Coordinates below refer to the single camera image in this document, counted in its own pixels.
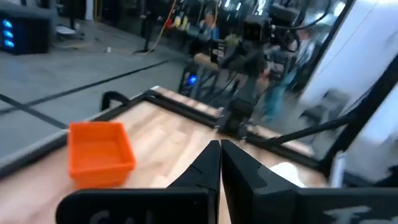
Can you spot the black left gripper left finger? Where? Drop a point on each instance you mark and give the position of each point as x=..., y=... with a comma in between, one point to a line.
x=192, y=202

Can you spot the white plastic basket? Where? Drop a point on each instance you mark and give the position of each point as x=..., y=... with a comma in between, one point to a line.
x=287, y=173

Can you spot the black aluminium table frame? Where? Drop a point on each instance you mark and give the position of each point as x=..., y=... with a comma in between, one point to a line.
x=186, y=107

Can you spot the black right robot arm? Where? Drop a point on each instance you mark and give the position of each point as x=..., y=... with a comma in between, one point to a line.
x=245, y=93

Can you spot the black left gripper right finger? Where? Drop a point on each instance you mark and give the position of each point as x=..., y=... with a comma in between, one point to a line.
x=264, y=202

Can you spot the orange plastic mesh basket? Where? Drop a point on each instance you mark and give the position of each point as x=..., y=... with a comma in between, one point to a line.
x=99, y=155

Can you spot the black computer tower blue lights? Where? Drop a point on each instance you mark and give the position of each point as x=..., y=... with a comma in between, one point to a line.
x=31, y=37

